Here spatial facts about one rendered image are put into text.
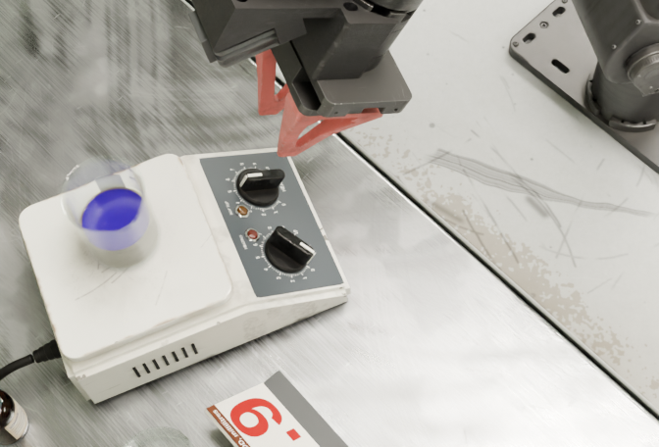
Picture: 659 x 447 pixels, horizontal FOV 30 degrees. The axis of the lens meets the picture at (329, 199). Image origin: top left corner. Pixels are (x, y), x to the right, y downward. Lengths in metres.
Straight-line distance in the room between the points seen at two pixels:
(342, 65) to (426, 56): 0.27
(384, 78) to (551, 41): 0.26
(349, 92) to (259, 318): 0.19
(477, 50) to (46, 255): 0.38
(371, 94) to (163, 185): 0.18
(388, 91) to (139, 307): 0.22
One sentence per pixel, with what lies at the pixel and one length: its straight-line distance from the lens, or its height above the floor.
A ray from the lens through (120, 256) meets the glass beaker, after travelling 0.80.
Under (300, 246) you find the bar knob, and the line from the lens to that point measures 0.85.
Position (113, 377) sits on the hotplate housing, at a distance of 0.85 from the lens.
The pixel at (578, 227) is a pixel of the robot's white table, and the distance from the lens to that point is 0.93.
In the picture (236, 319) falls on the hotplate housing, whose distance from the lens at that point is 0.83.
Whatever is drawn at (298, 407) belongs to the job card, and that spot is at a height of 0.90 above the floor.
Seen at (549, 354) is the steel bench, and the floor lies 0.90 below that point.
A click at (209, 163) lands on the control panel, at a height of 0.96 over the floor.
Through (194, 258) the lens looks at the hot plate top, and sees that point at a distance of 0.82.
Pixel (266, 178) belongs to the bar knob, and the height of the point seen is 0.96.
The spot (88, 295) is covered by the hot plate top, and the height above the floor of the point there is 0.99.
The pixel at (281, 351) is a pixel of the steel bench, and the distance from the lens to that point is 0.89.
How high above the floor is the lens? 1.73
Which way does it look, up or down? 64 degrees down
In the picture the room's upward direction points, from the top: 7 degrees counter-clockwise
